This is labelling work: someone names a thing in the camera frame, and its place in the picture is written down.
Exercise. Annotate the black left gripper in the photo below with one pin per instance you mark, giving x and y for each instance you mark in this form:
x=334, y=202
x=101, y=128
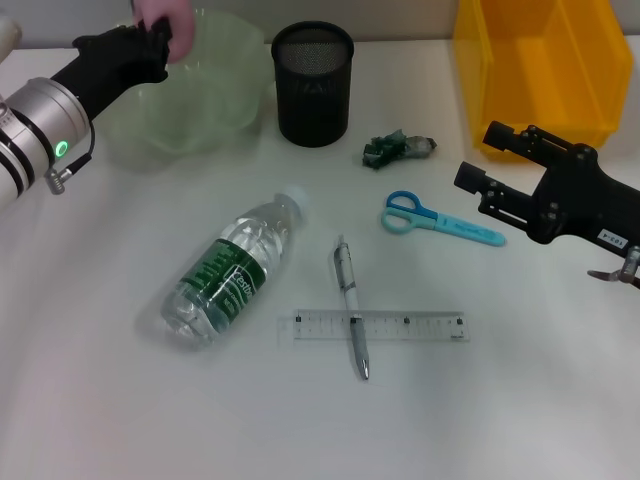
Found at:
x=115, y=65

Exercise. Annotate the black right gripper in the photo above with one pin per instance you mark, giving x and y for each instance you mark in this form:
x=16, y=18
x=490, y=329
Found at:
x=585, y=205

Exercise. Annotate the pink peach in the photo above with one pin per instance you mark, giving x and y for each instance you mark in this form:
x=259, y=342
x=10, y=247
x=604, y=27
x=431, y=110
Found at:
x=181, y=27

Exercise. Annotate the light blue scissors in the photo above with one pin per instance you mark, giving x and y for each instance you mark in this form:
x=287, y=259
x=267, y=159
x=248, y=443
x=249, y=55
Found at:
x=450, y=225

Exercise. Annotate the green plastic wrapper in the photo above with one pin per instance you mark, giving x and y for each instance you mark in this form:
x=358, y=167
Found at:
x=395, y=147

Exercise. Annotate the clear green-label water bottle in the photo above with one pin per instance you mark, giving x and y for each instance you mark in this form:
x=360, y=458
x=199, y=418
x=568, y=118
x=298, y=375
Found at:
x=230, y=270

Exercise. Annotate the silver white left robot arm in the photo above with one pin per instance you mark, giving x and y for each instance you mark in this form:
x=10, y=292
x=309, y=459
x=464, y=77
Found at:
x=35, y=130

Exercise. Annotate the translucent green fruit bowl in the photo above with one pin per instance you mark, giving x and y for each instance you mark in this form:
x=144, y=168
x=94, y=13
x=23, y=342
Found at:
x=200, y=110

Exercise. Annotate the black mesh pen holder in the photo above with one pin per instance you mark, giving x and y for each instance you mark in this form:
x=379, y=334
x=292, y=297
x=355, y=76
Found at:
x=312, y=100

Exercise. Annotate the transparent plastic ruler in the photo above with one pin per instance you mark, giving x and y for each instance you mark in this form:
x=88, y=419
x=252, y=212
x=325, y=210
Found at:
x=415, y=326

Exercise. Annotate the silver white ballpoint pen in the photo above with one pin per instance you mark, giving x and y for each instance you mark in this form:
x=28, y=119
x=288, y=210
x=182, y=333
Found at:
x=350, y=295

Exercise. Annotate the yellow plastic storage bin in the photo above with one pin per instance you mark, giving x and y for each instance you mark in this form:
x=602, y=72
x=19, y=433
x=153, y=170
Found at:
x=540, y=75

